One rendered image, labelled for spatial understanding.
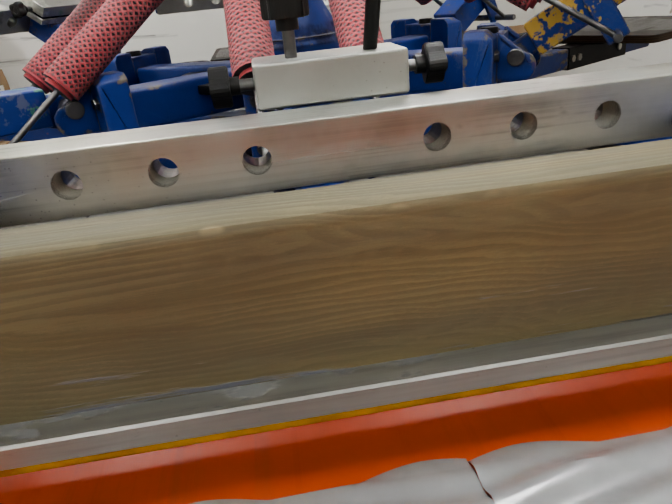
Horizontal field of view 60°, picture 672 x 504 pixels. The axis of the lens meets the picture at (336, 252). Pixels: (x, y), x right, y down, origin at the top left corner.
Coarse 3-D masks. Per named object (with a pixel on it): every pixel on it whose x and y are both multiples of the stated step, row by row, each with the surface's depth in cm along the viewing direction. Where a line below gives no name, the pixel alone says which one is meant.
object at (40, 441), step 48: (576, 336) 22; (624, 336) 22; (288, 384) 21; (336, 384) 21; (384, 384) 21; (432, 384) 21; (480, 384) 21; (0, 432) 20; (48, 432) 20; (96, 432) 20; (144, 432) 20; (192, 432) 20
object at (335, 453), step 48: (288, 432) 25; (336, 432) 25; (384, 432) 24; (432, 432) 24; (0, 480) 24; (48, 480) 24; (96, 480) 23; (144, 480) 23; (192, 480) 23; (240, 480) 23; (288, 480) 22; (336, 480) 22
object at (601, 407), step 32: (544, 384) 26; (576, 384) 26; (608, 384) 26; (640, 384) 25; (448, 416) 25; (480, 416) 25; (512, 416) 24; (544, 416) 24; (576, 416) 24; (608, 416) 24; (640, 416) 24; (480, 448) 23
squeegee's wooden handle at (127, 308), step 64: (320, 192) 21; (384, 192) 20; (448, 192) 20; (512, 192) 20; (576, 192) 20; (640, 192) 21; (0, 256) 19; (64, 256) 19; (128, 256) 19; (192, 256) 19; (256, 256) 20; (320, 256) 20; (384, 256) 20; (448, 256) 21; (512, 256) 21; (576, 256) 21; (640, 256) 22; (0, 320) 19; (64, 320) 19; (128, 320) 20; (192, 320) 20; (256, 320) 21; (320, 320) 21; (384, 320) 21; (448, 320) 22; (512, 320) 22; (576, 320) 22; (0, 384) 20; (64, 384) 20; (128, 384) 21; (192, 384) 21
